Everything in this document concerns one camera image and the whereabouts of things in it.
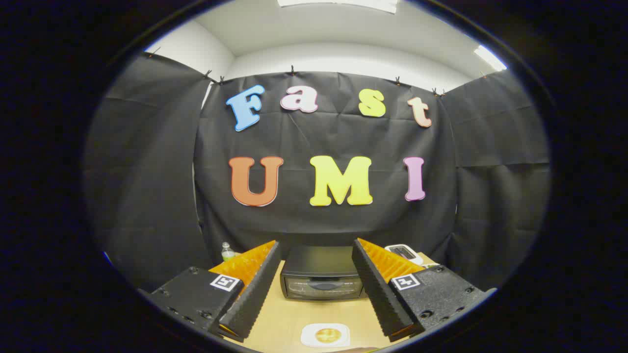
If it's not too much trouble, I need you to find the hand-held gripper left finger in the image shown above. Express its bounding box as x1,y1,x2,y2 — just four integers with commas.
139,239,282,343

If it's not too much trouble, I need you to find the white square plate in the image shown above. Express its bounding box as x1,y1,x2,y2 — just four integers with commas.
300,323,351,349

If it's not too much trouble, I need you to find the white pop-up toaster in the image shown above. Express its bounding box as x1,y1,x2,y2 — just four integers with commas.
384,244,425,266

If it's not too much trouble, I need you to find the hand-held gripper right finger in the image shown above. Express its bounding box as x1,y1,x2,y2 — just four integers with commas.
351,238,497,343

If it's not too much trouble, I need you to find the rectangular ceiling light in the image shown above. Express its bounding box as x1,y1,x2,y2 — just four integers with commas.
277,0,398,14
473,45,507,72

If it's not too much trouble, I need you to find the black toaster oven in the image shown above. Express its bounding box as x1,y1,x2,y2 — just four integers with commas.
280,245,368,301

